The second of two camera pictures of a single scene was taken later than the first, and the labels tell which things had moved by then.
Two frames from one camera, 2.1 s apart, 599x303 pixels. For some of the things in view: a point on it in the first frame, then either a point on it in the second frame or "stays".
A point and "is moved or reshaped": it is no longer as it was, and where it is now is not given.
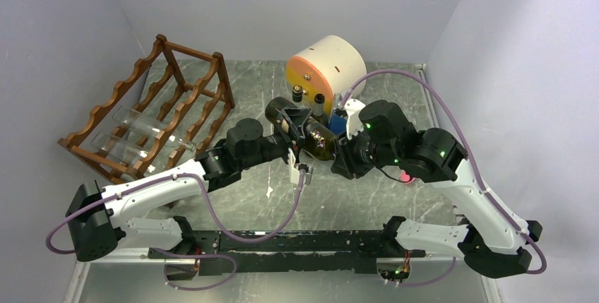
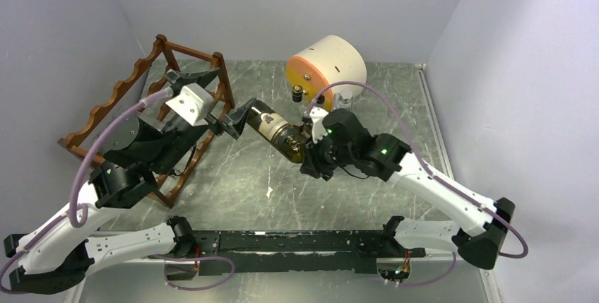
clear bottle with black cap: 297,93 stays
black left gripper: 297,119 → 235,121
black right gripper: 341,164 → 312,163
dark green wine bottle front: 319,141 is moved or reshaped
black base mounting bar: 224,252 stays
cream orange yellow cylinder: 330,68 stays
